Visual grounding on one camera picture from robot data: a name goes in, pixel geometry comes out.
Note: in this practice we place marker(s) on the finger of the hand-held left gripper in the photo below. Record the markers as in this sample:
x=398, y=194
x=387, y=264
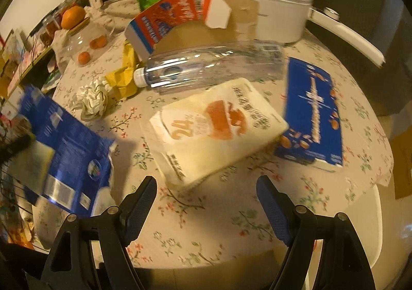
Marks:
x=16, y=146

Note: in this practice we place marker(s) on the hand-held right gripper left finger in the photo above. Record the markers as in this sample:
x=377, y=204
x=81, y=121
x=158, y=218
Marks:
x=138, y=212

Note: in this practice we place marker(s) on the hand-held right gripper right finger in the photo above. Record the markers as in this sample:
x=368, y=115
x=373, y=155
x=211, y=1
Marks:
x=273, y=209

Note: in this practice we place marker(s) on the blue foil packet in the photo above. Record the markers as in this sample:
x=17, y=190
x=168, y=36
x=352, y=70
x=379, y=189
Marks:
x=70, y=148

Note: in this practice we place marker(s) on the white chair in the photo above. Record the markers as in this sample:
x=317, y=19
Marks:
x=354, y=238

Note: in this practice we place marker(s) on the wooden shelf with goods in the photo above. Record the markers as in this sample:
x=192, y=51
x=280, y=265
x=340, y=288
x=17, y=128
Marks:
x=29, y=61

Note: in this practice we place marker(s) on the white tissue pack orange print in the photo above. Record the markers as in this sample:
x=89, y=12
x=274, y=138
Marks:
x=209, y=148

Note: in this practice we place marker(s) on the crumpled white paper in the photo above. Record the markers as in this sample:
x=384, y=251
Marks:
x=93, y=96

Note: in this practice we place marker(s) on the blue cardboard box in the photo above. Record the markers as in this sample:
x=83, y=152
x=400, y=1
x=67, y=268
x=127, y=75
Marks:
x=309, y=109

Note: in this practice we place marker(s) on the small orange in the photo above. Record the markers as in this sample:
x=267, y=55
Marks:
x=98, y=42
x=84, y=58

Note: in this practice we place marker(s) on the plastic bag of tangerines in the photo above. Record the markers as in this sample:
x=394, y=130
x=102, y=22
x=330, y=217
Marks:
x=74, y=45

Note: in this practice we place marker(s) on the yellow crumpled wrapper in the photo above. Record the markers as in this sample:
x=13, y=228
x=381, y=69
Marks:
x=122, y=80

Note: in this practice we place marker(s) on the brown cardboard box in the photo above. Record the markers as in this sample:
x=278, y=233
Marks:
x=402, y=174

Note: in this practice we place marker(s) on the large orange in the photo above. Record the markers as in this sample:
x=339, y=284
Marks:
x=73, y=16

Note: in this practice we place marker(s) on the clear plastic bottle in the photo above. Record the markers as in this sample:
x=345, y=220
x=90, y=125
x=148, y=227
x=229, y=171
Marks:
x=209, y=67

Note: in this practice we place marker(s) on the grey refrigerator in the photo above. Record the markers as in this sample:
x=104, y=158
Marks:
x=389, y=51

